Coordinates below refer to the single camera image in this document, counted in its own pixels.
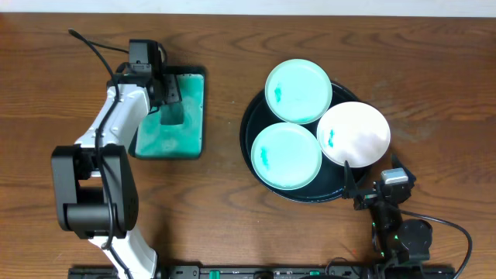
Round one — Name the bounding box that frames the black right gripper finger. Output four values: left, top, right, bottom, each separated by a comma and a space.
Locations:
391, 153, 415, 182
342, 160, 358, 199

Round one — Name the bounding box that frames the green scrubbing sponge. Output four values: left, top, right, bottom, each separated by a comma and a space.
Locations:
160, 102, 184, 126

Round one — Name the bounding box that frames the mint green plate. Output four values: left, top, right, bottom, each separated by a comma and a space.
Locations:
264, 59, 333, 125
250, 122, 322, 191

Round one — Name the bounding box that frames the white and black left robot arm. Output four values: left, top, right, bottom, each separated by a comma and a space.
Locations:
51, 63, 181, 278

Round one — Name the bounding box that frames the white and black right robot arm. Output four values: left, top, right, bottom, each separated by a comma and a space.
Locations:
343, 155, 432, 278

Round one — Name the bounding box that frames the round black serving tray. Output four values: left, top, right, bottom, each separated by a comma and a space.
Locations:
239, 81, 371, 203

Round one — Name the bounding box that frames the black rectangular soapy water tray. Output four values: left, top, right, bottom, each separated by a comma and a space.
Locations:
129, 66, 206, 160

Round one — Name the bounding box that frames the white plate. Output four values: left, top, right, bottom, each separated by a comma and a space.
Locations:
316, 102, 391, 168

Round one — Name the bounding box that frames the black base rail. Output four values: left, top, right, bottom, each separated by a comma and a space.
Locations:
67, 265, 455, 279

